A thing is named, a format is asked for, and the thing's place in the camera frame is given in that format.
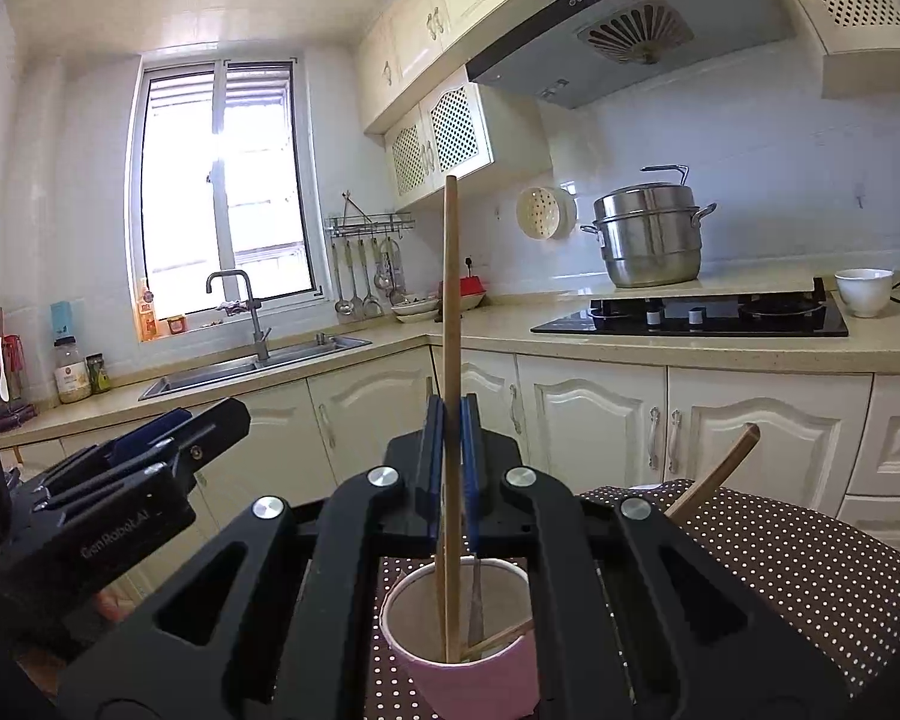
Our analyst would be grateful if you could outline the white bowl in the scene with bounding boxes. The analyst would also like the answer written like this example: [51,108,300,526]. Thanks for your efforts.
[834,268,895,318]

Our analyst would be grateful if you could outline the metal utensil rack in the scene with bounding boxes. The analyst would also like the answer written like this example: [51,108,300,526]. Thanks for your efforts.
[324,191,415,237]

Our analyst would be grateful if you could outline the cream lattice door cabinet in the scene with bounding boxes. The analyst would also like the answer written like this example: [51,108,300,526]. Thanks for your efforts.
[382,79,554,211]

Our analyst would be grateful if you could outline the cream wall cabinets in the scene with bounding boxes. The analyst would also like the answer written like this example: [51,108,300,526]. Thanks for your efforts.
[356,0,556,134]

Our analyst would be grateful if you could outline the dark utensil holder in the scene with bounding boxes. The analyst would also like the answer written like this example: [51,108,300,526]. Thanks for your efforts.
[0,292,38,432]

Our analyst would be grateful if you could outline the glass jar white label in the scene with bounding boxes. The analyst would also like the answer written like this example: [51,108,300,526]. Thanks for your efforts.
[54,335,92,404]

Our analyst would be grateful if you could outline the steel steamer pot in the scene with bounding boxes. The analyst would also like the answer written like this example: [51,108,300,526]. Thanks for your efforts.
[580,163,719,288]

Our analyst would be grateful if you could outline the cream plastic colander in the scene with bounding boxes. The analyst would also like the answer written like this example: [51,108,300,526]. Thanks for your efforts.
[515,184,577,241]

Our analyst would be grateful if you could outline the hanging metal spoon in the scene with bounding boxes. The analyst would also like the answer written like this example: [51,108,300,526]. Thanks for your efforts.
[349,238,366,318]

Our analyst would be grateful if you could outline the hanging metal skimmer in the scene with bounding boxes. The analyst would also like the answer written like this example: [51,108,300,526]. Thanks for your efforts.
[375,235,407,307]

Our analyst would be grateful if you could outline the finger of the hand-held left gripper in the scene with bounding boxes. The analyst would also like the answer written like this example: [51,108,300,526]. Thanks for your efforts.
[41,444,203,515]
[105,397,252,477]

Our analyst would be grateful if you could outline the brown polka dot tablecloth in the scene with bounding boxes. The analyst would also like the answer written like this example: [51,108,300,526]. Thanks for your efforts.
[364,480,900,720]

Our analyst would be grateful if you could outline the wooden chopstick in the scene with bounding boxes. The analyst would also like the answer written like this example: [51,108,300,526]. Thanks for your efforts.
[435,175,467,665]
[457,424,762,662]

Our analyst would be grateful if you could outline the cream lattice hood surround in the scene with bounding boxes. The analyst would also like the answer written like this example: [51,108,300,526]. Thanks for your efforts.
[750,0,900,100]

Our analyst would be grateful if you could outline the black gas stove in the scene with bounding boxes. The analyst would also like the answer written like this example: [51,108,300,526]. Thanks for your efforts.
[531,277,850,338]

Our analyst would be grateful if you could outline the pink cup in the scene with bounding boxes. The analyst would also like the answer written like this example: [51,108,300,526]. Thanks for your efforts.
[379,559,539,720]

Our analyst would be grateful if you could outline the metal faucet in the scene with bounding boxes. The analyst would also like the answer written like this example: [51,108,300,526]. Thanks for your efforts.
[206,270,272,362]

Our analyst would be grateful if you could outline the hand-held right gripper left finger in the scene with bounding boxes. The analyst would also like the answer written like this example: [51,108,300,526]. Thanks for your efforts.
[56,394,451,720]

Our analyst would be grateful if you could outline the grey range hood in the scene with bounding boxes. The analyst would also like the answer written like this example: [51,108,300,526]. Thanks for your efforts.
[465,0,800,110]

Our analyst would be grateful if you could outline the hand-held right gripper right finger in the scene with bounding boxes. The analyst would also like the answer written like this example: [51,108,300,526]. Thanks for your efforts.
[461,394,848,720]

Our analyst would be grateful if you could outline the steel sink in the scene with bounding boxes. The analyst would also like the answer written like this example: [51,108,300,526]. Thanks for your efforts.
[139,334,372,401]

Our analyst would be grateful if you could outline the grey metal utensil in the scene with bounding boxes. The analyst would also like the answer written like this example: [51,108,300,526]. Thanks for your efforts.
[467,553,490,640]

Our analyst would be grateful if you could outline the white dish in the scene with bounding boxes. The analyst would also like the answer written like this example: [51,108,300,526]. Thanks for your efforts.
[390,295,442,323]

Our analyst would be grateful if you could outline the cream base cabinets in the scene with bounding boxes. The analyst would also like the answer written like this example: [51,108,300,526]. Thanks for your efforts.
[0,345,900,601]

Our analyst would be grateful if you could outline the hanging metal ladle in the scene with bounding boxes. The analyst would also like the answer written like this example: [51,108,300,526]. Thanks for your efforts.
[333,238,352,317]

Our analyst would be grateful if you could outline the window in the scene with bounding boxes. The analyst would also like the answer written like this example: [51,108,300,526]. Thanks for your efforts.
[127,56,323,323]

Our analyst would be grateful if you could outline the orange bottle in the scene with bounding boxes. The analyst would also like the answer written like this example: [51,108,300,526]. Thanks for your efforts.
[136,279,158,342]

